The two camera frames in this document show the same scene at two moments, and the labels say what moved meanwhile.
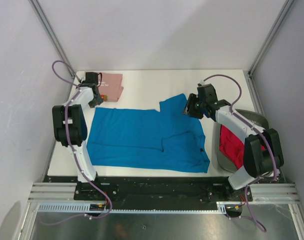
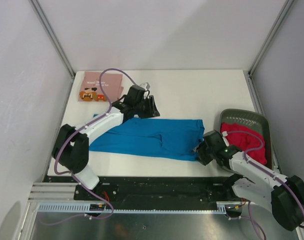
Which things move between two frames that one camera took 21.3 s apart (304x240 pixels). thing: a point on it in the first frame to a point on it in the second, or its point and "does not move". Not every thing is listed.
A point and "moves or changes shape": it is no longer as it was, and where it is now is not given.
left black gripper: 98,102 to 152,111
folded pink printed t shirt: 111,89 does not move
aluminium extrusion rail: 60,192 does not move
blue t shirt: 167,140 moves or changes shape
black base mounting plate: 135,193 does not move
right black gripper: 189,109 to 202,157
